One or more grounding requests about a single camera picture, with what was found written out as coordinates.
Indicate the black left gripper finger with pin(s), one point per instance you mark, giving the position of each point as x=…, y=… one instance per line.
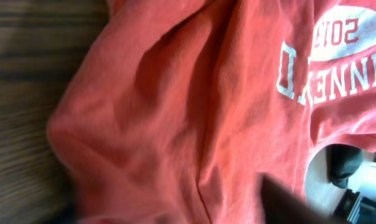
x=280, y=207

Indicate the red printed t-shirt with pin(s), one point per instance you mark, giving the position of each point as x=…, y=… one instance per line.
x=180, y=106

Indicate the black garment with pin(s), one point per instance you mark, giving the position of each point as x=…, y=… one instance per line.
x=342, y=162

